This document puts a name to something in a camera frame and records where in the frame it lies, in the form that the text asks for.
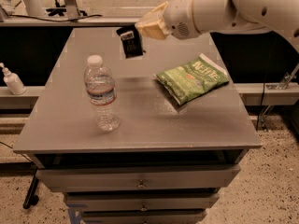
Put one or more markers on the grey metal frame post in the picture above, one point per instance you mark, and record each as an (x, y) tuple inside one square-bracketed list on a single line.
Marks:
[(72, 10)]

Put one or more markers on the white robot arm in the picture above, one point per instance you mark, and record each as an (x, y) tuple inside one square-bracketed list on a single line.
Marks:
[(248, 17)]

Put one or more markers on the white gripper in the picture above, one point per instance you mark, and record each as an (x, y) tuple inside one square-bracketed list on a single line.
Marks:
[(177, 19)]

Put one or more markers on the grey drawer cabinet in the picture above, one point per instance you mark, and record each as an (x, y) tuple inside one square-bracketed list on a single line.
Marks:
[(165, 164)]

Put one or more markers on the green kettle chips bag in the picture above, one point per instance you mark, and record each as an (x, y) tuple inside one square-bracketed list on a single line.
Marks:
[(192, 79)]

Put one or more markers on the black rxbar chocolate wrapper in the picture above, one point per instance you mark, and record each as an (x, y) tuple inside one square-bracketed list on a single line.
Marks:
[(131, 41)]

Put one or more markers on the clear plastic water bottle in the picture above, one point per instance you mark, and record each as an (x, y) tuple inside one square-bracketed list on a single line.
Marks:
[(101, 89)]

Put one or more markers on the white pump dispenser bottle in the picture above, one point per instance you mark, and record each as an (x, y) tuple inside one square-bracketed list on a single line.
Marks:
[(12, 81)]

